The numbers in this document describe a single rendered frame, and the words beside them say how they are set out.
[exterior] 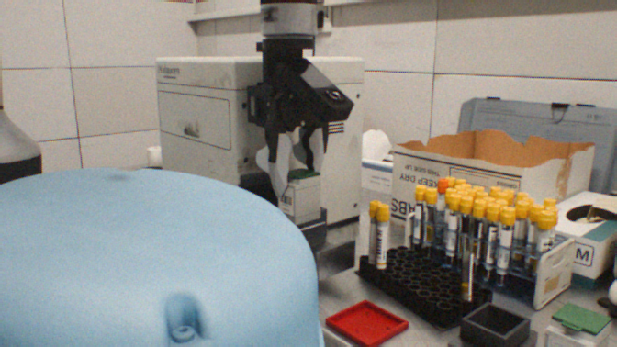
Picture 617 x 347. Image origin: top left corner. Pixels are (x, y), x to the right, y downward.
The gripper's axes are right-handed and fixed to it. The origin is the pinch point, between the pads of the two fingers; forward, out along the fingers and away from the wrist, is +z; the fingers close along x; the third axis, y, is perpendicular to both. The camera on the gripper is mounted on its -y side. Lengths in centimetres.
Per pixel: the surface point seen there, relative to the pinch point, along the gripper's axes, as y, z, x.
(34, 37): 141, -24, 3
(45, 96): 141, -4, 2
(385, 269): -11.9, 9.9, -5.1
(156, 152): 71, 8, -9
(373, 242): -9.6, 6.8, -5.1
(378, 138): 25, 2, -46
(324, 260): -8.0, 7.7, 2.4
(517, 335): -31.2, 9.5, -2.8
